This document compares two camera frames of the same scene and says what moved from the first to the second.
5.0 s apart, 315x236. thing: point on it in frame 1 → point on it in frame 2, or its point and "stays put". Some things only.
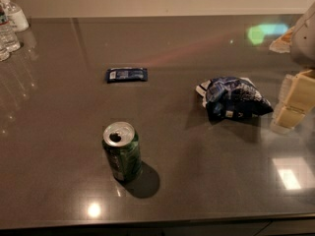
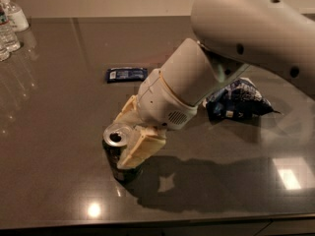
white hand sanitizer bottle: x=16 y=16 stays put
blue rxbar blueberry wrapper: x=126 y=74 stays put
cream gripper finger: x=297 y=96 → x=155 y=106
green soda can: x=122 y=144 stays put
